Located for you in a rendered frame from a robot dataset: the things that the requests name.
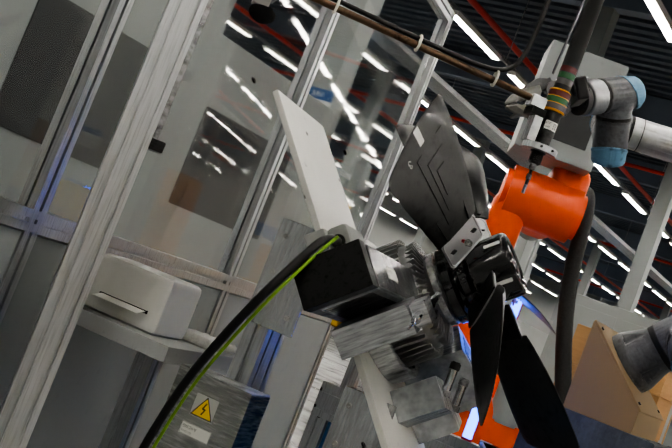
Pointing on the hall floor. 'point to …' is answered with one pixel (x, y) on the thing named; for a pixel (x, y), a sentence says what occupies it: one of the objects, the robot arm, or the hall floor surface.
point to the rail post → (313, 432)
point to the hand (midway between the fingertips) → (512, 103)
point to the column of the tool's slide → (109, 194)
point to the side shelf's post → (131, 402)
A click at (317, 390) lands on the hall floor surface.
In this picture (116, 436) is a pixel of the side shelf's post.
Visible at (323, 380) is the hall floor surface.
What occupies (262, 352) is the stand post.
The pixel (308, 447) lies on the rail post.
